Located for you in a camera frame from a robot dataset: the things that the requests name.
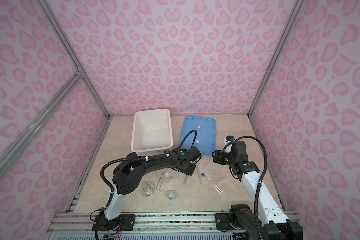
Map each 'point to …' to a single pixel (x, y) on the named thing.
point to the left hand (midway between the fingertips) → (191, 169)
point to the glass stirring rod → (159, 183)
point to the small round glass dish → (170, 195)
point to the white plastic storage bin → (152, 131)
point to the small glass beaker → (166, 178)
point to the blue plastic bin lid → (188, 141)
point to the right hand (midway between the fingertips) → (218, 153)
